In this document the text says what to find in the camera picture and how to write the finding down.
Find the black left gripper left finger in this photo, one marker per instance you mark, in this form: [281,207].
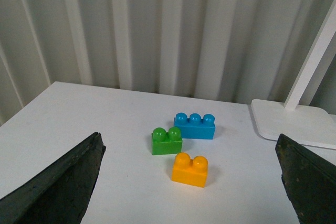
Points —
[62,191]

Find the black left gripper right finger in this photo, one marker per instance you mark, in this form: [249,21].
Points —
[309,181]

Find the yellow two-stud block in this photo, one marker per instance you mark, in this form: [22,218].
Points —
[190,171]

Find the green two-stud block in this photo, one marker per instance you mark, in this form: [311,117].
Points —
[166,142]

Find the blue three-stud block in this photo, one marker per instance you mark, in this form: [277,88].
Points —
[195,126]

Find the white desk lamp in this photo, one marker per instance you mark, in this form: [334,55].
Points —
[305,124]

